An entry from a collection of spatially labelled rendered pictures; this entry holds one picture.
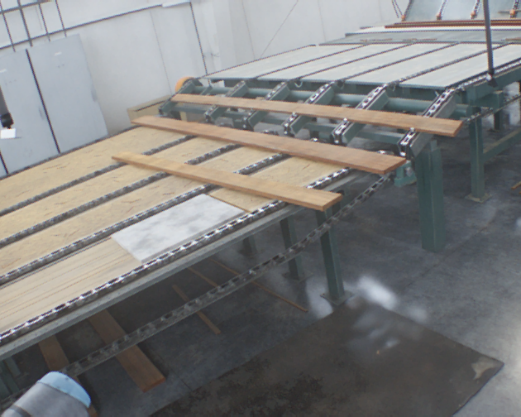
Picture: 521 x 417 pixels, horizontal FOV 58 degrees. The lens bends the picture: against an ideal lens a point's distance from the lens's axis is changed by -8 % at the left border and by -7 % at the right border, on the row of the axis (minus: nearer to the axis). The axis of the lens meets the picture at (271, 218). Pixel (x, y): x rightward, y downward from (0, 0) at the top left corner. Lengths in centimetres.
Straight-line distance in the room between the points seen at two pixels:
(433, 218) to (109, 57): 628
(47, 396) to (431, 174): 278
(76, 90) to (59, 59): 52
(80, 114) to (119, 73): 119
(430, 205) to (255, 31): 690
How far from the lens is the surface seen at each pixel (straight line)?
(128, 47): 865
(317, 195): 255
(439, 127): 321
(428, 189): 344
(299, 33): 1041
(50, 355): 362
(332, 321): 308
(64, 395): 114
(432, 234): 358
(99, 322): 373
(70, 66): 772
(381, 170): 276
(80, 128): 778
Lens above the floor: 187
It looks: 24 degrees down
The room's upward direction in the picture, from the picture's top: 12 degrees counter-clockwise
